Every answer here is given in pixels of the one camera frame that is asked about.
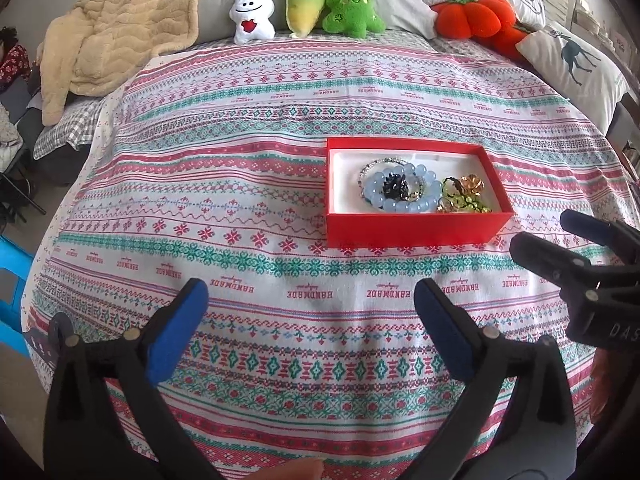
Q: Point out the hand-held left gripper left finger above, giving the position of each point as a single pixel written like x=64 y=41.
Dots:
x=175 y=335

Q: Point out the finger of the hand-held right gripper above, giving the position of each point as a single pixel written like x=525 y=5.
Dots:
x=545 y=257
x=595 y=227

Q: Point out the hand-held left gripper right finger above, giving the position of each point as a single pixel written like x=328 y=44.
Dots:
x=445 y=330

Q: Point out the gold jewelry piece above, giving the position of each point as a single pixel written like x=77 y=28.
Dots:
x=471 y=184

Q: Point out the red jewelry box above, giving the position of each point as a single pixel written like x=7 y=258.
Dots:
x=415 y=230

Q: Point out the black hair clip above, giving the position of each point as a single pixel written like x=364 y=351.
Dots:
x=397 y=185

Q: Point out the person's right hand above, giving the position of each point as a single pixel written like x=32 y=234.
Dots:
x=598 y=385

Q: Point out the person's left hand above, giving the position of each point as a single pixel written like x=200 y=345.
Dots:
x=295 y=471

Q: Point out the red green patterned blanket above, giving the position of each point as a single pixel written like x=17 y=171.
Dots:
x=225 y=185

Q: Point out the white pillow with deer print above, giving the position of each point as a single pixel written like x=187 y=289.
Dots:
x=570 y=65

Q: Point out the blue plastic stool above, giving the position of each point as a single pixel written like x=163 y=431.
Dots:
x=12 y=280

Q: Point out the grey checked bed sheet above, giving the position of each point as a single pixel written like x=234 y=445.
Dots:
x=70 y=125

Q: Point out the orange plush cushion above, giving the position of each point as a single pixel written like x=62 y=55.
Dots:
x=475 y=17

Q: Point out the black folding chair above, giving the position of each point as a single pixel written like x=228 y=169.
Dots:
x=20 y=105

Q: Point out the beige fleece blanket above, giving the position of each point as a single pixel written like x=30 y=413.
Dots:
x=115 y=30

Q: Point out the green tree plush toy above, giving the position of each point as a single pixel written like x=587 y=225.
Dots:
x=352 y=7

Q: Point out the red floral cloth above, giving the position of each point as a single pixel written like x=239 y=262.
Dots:
x=15 y=62

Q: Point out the white bunny plush toy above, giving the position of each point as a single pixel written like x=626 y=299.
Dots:
x=250 y=17

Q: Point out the yellow green radish plush toy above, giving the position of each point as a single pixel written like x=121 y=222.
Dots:
x=302 y=5

